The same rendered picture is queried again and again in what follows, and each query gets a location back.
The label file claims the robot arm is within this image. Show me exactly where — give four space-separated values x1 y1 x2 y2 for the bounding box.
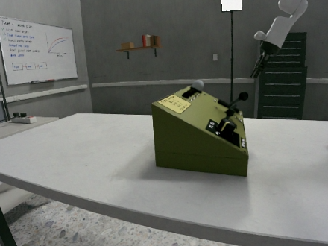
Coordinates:
254 0 308 48

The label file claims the olive green control panel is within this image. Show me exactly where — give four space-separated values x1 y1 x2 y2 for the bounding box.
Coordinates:
151 80 249 177

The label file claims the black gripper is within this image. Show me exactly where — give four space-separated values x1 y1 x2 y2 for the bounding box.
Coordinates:
250 41 280 80

